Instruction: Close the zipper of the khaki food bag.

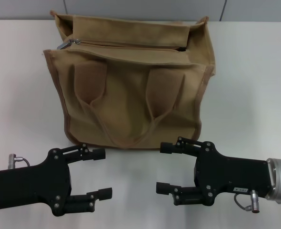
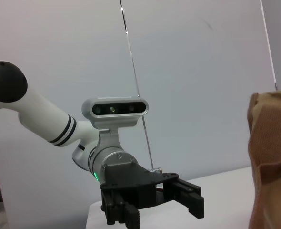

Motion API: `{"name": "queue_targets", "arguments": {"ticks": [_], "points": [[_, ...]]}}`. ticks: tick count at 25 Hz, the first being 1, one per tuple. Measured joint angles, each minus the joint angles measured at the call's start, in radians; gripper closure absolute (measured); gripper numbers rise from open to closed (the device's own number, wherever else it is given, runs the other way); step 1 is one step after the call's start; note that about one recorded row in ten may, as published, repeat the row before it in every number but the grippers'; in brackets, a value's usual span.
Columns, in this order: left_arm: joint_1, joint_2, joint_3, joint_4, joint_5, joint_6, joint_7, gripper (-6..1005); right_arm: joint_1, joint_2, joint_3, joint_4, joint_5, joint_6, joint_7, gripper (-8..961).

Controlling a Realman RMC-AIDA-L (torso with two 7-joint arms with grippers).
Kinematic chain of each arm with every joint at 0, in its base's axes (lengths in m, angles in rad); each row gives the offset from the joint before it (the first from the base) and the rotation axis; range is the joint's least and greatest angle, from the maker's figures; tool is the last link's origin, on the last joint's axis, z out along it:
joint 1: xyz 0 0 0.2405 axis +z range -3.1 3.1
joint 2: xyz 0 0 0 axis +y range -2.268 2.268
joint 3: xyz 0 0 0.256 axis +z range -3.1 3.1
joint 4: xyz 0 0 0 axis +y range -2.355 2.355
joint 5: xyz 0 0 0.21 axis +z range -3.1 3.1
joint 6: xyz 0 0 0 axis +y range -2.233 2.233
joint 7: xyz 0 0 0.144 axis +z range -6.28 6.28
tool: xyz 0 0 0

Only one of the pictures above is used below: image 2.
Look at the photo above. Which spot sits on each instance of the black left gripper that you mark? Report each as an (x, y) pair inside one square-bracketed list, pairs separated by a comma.
[(128, 177)]

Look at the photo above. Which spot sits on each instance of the khaki canvas food bag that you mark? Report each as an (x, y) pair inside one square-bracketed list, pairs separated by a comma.
[(271, 143)]

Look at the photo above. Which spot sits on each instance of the white and silver left robot arm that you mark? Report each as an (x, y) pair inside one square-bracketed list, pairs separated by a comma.
[(47, 114)]

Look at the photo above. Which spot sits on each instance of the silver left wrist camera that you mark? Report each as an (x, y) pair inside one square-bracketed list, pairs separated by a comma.
[(116, 120)]

